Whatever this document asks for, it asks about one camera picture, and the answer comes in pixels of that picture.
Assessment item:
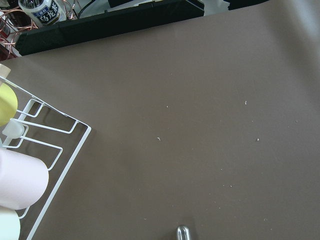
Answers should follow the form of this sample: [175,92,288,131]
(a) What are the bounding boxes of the pink cup on rack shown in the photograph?
[0,148,49,210]

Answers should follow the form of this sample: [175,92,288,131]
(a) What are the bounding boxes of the yellow cup on rack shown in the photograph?
[0,83,18,126]

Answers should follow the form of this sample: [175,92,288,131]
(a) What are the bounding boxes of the white cup on rack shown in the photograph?
[0,206,21,240]

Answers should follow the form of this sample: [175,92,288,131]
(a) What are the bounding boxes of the black tray at table edge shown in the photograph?
[15,0,205,56]

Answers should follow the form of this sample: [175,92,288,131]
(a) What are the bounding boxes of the steel muddler black tip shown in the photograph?
[176,225,192,240]

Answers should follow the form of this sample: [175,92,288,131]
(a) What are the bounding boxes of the tea bottle white label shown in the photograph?
[18,0,67,27]

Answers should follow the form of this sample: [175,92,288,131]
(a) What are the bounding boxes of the white wire cup rack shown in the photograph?
[0,77,91,240]

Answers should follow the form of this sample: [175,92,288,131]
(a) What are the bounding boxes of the copper wire rack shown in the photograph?
[0,0,81,61]

